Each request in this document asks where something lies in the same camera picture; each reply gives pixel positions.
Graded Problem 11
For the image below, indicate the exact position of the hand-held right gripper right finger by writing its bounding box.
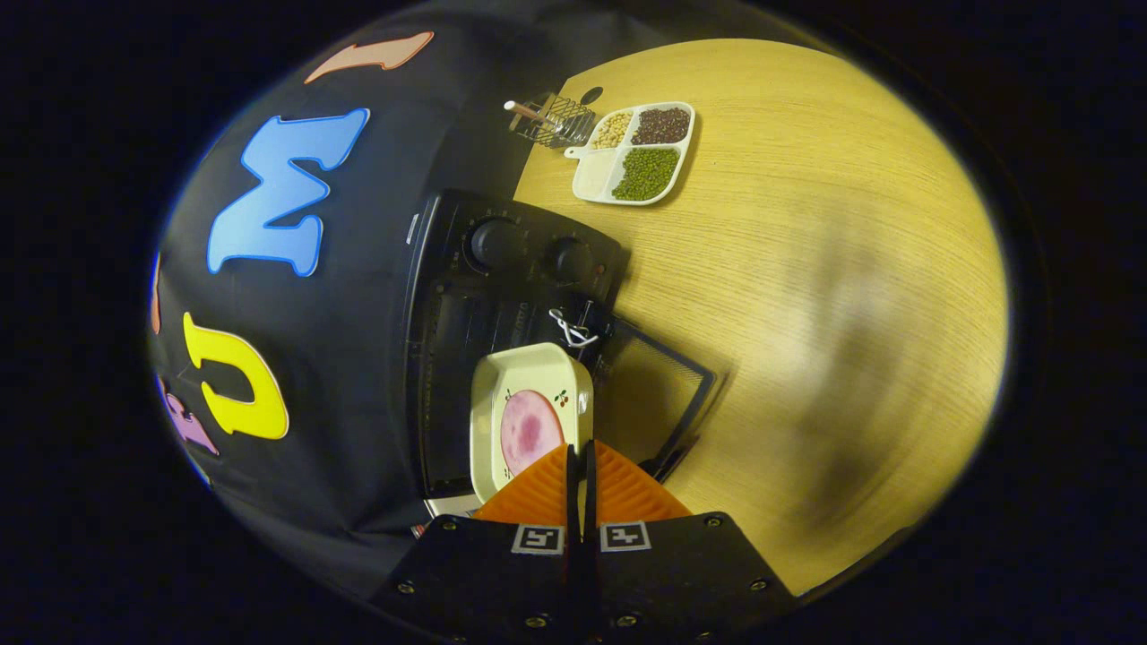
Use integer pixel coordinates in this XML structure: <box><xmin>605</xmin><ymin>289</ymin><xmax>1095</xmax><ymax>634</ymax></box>
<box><xmin>582</xmin><ymin>439</ymin><xmax>798</xmax><ymax>639</ymax></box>

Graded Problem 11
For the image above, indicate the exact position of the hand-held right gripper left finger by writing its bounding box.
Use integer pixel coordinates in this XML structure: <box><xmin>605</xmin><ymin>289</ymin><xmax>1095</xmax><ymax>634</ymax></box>
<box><xmin>372</xmin><ymin>441</ymin><xmax>579</xmax><ymax>641</ymax></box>

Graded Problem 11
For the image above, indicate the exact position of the pink round meat slice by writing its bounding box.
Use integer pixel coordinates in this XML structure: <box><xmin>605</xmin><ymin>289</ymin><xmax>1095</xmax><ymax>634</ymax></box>
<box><xmin>500</xmin><ymin>390</ymin><xmax>566</xmax><ymax>478</ymax></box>

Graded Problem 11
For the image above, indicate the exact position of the cream square plate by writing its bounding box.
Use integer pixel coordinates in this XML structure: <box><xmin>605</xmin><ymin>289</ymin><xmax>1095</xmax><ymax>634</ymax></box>
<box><xmin>470</xmin><ymin>342</ymin><xmax>595</xmax><ymax>504</ymax></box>

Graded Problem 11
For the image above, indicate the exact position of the black electric oven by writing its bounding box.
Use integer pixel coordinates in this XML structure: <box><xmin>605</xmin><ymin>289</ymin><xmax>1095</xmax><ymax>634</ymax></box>
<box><xmin>401</xmin><ymin>186</ymin><xmax>718</xmax><ymax>520</ymax></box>

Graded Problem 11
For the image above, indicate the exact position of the green mung beans pile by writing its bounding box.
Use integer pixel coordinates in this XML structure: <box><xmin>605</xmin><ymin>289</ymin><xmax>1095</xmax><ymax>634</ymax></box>
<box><xmin>612</xmin><ymin>148</ymin><xmax>681</xmax><ymax>202</ymax></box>

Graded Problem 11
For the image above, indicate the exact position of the white divided dish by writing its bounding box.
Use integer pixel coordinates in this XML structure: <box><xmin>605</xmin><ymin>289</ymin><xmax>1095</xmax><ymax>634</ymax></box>
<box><xmin>564</xmin><ymin>100</ymin><xmax>697</xmax><ymax>207</ymax></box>

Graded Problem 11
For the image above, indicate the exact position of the dark red beans pile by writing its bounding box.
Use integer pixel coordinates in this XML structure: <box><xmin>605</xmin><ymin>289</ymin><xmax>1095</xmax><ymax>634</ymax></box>
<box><xmin>631</xmin><ymin>107</ymin><xmax>692</xmax><ymax>146</ymax></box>

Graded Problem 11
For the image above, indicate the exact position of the yellow soybeans pile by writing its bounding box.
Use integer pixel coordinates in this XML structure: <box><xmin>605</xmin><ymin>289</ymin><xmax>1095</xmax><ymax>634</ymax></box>
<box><xmin>591</xmin><ymin>111</ymin><xmax>634</xmax><ymax>150</ymax></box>

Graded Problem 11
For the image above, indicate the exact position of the white brown-tipped stick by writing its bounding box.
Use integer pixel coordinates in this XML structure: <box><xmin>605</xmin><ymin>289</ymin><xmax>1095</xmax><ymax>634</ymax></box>
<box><xmin>504</xmin><ymin>100</ymin><xmax>561</xmax><ymax>126</ymax></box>

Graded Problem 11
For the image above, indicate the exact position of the white cord loop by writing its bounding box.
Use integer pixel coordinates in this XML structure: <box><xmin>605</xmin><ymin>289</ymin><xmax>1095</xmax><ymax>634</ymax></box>
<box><xmin>548</xmin><ymin>307</ymin><xmax>599</xmax><ymax>348</ymax></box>

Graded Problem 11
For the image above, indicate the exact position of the metal wire basket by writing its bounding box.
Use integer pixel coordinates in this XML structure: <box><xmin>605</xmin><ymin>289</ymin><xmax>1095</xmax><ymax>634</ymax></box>
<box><xmin>504</xmin><ymin>92</ymin><xmax>597</xmax><ymax>150</ymax></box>

